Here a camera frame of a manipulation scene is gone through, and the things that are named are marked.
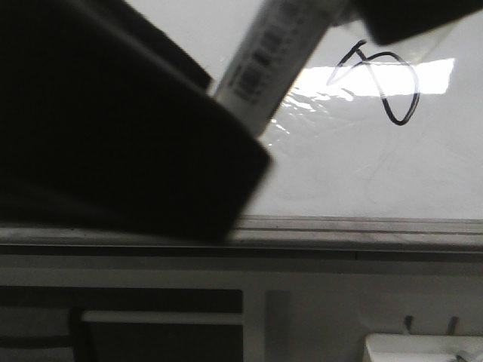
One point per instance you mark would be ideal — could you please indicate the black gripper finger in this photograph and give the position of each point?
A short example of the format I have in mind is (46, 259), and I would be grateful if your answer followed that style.
(392, 21)
(106, 124)

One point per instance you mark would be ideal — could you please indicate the white marker with black tip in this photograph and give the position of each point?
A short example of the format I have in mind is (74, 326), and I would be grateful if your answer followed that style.
(271, 55)

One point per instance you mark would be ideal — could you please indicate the white plastic marker tray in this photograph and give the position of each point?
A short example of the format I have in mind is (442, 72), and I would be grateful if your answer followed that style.
(391, 347)

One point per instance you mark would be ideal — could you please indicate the white whiteboard with aluminium frame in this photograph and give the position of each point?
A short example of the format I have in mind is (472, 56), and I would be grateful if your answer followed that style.
(375, 146)

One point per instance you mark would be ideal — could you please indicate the white table frame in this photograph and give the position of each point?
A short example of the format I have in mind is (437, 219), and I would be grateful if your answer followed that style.
(219, 304)

